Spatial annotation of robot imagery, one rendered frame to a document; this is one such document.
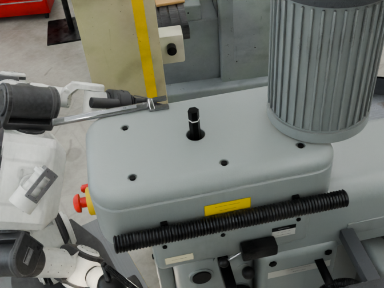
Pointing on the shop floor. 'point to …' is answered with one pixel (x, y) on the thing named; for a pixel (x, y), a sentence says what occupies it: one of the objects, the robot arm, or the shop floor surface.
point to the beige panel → (122, 45)
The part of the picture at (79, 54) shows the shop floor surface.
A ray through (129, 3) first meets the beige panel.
